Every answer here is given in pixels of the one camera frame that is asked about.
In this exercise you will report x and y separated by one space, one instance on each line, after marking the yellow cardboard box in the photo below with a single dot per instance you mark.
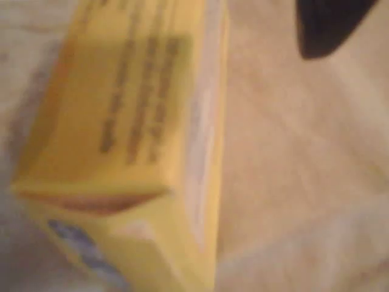
91 121

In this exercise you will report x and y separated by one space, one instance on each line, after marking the white creased tablecloth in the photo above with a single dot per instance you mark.
304 182

